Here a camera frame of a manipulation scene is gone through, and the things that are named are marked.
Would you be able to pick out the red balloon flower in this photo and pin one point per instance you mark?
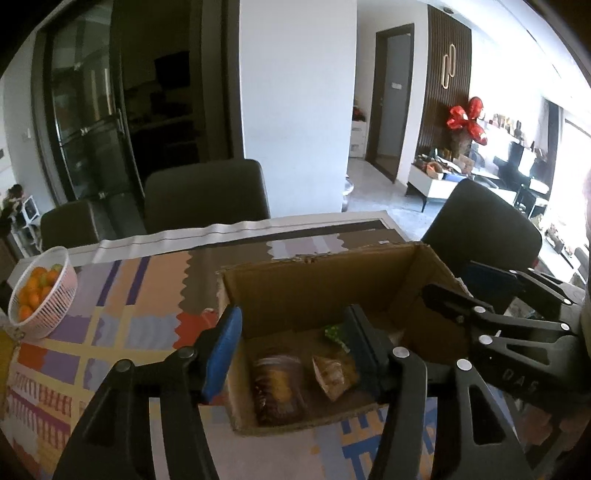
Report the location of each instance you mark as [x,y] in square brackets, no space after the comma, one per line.
[466,120]

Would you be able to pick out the white plastic basket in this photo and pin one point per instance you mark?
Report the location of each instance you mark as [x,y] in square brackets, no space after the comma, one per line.
[55,314]

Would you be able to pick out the brown bread packet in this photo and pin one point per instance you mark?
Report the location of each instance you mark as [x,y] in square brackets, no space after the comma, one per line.
[279,385]

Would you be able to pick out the black and white figurine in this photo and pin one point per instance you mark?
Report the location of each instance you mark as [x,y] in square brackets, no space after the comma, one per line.
[11,198]

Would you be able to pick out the white drawer unit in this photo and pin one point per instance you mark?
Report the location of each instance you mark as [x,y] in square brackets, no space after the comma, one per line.
[358,138]

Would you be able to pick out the green snack packet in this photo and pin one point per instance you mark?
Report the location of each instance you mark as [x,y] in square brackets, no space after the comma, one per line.
[336,334]

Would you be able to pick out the dark dining chair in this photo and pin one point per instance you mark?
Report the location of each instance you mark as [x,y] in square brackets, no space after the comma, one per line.
[485,221]
[207,194]
[69,226]

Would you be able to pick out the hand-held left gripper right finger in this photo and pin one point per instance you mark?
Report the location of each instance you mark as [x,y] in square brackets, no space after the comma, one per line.
[364,350]

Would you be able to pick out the white low cabinet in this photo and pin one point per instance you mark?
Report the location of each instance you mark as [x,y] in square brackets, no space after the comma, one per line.
[429,189]

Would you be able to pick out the pile of oranges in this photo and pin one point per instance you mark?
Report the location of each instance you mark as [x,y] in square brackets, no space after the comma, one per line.
[37,290]

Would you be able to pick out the brown cardboard box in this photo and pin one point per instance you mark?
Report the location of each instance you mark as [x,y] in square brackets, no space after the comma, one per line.
[332,286]

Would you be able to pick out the dark slatted wall panel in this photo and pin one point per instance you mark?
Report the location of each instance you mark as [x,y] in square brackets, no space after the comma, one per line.
[438,115]

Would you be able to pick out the beige snack bag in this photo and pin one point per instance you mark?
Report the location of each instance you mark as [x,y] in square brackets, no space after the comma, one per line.
[334,374]

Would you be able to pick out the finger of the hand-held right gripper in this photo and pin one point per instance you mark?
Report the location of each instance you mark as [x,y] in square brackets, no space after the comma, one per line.
[521,364]
[489,281]

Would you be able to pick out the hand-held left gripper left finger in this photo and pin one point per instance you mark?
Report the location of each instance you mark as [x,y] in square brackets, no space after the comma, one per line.
[224,350]

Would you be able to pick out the black framed glass sliding door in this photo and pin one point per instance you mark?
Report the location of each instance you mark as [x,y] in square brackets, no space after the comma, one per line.
[92,115]

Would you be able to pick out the dark framed doorway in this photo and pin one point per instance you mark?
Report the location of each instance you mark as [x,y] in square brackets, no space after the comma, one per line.
[392,101]

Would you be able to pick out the gold loop wall ornament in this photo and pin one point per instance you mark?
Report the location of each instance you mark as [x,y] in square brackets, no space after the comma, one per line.
[449,67]

